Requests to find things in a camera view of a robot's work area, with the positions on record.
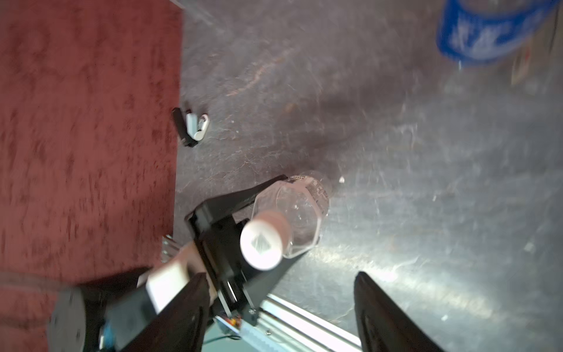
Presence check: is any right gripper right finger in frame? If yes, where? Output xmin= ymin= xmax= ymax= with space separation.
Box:
xmin=354 ymin=271 xmax=442 ymax=352

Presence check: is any small clear bottle white label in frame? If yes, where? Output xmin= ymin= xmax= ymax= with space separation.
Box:
xmin=252 ymin=171 xmax=333 ymax=258

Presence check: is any grey small stapler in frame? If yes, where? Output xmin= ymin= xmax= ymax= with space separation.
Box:
xmin=186 ymin=112 xmax=210 ymax=142

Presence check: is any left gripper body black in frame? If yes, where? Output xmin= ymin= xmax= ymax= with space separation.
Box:
xmin=185 ymin=202 xmax=282 ymax=326

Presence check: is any clear bottle blue label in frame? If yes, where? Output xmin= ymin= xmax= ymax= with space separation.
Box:
xmin=436 ymin=1 xmax=560 ymax=65

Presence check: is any clear bottle green label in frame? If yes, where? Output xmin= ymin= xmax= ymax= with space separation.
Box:
xmin=510 ymin=4 xmax=562 ymax=95

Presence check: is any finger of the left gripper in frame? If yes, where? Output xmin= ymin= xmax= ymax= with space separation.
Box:
xmin=189 ymin=175 xmax=287 ymax=224

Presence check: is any small white bottle cap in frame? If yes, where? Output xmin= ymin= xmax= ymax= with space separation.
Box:
xmin=240 ymin=211 xmax=291 ymax=271

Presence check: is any aluminium mounting rail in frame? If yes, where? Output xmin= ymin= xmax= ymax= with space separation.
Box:
xmin=160 ymin=235 xmax=364 ymax=352

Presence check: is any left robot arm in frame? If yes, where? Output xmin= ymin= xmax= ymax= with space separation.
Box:
xmin=47 ymin=183 xmax=293 ymax=351

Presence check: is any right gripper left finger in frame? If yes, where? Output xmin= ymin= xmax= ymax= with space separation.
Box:
xmin=124 ymin=273 xmax=210 ymax=352

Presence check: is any black stapler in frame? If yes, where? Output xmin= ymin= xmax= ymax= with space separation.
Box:
xmin=172 ymin=107 xmax=198 ymax=148

